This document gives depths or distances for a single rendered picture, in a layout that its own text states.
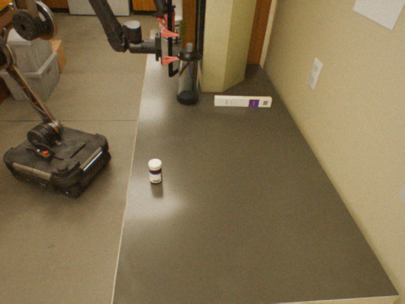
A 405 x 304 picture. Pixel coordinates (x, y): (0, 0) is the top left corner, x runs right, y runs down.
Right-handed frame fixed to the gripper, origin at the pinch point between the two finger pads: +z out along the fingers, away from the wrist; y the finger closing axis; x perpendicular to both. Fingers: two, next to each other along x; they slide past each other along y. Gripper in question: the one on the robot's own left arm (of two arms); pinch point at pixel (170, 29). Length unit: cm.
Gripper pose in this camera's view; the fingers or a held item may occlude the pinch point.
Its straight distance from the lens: 152.3
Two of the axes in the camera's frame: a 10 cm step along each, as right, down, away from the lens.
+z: 3.5, 8.3, 4.4
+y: -8.3, 0.6, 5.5
